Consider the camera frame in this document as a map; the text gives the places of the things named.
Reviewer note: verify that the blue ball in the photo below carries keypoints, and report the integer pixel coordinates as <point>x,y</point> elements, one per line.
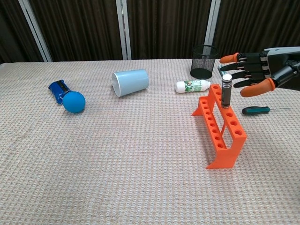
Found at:
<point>73,103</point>

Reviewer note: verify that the black mesh pen cup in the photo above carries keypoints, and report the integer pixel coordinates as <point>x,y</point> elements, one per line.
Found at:
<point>204,70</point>

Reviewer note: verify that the light blue plastic cup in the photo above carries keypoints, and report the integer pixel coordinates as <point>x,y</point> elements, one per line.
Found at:
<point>133,80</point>

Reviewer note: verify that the white marker red cap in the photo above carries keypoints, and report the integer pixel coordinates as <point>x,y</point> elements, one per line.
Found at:
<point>219,67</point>

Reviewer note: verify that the beige woven tablecloth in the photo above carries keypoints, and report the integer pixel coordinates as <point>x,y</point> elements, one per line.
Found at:
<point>140,164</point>

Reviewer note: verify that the white bottle green label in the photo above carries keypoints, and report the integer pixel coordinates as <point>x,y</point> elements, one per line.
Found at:
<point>182,86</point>

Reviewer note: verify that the black silver precision screwdriver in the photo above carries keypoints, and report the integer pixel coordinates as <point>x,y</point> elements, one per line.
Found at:
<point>226,93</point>

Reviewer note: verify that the blue snack packet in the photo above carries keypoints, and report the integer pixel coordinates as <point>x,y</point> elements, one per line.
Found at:
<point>57,89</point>

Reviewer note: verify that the orange test tube rack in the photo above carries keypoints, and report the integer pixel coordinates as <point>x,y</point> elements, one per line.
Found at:
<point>225,161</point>

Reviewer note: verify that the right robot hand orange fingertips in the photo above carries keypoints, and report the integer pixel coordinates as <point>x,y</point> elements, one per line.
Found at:
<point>279,63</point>

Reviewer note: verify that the white screen frame post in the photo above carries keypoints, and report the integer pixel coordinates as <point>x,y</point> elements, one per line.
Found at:
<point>213,23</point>
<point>37,30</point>
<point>123,30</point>

